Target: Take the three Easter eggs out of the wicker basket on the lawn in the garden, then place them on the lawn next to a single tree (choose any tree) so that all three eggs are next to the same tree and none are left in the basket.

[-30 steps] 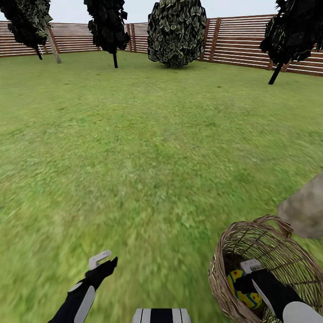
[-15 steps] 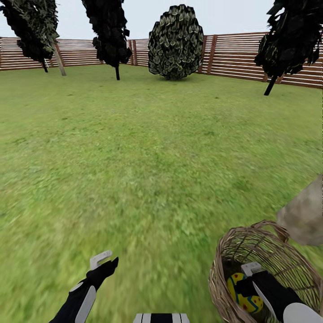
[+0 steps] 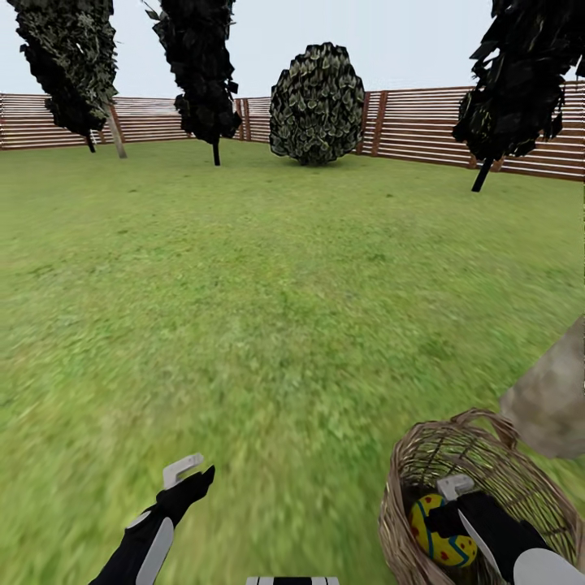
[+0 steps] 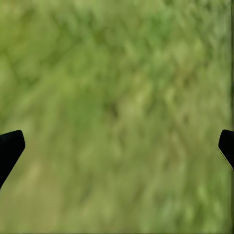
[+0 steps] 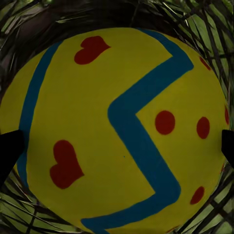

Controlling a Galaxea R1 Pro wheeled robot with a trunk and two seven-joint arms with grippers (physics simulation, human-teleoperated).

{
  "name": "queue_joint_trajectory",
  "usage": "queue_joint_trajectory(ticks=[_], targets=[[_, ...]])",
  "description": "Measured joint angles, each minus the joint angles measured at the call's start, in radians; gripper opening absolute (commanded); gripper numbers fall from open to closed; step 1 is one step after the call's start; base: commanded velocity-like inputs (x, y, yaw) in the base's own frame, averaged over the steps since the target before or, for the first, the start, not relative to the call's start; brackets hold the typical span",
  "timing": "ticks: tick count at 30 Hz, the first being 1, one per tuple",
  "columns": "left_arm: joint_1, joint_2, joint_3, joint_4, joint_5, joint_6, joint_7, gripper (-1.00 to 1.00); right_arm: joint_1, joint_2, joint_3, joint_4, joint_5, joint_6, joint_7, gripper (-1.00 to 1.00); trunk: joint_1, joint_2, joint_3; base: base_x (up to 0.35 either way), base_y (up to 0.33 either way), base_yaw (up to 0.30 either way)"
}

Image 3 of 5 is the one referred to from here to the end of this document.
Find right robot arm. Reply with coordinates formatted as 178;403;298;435
423;472;585;585

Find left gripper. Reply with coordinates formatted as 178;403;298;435
156;466;215;516

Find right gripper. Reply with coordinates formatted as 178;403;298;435
423;500;466;539

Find wicker basket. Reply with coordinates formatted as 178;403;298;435
378;407;585;585

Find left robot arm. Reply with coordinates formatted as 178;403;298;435
89;453;215;585

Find easter egg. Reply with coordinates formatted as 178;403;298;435
408;492;479;570

